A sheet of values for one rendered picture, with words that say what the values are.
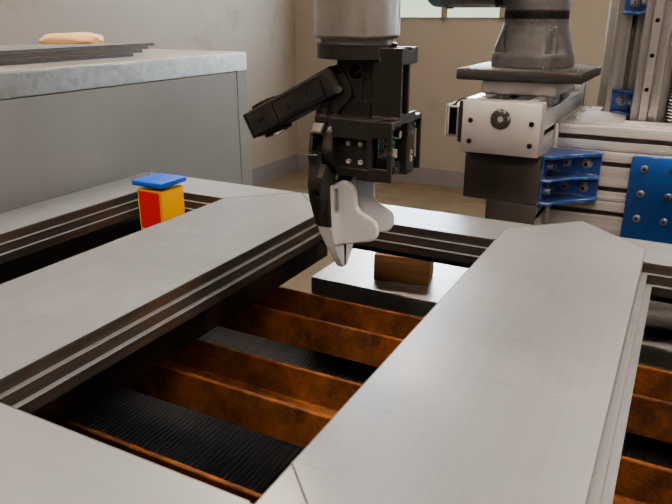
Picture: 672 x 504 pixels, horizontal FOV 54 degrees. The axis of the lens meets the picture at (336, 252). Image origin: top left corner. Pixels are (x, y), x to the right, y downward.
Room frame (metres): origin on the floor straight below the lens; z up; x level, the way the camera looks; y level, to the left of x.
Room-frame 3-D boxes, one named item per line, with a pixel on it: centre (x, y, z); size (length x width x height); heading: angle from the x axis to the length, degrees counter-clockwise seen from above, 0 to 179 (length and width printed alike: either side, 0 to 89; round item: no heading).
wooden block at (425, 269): (1.10, -0.12, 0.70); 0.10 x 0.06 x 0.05; 74
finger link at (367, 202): (0.62, -0.03, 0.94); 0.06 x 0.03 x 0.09; 62
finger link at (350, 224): (0.59, -0.01, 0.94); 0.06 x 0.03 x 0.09; 62
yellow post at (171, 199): (1.01, 0.28, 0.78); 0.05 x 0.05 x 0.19; 62
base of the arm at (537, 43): (1.28, -0.37, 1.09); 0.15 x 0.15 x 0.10
